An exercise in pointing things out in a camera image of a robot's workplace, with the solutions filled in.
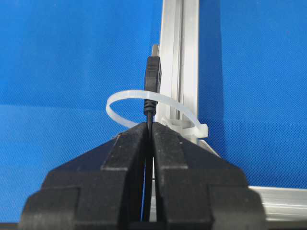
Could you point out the aluminium extrusion frame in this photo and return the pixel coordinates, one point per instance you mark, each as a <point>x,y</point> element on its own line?
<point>235,76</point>

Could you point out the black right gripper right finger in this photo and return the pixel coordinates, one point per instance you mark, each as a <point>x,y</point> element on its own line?
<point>196,190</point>

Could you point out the translucent white zip tie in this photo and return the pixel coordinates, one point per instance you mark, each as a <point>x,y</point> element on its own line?
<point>150,102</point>

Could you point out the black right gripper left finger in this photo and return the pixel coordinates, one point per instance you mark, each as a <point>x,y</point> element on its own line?
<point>99,190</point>

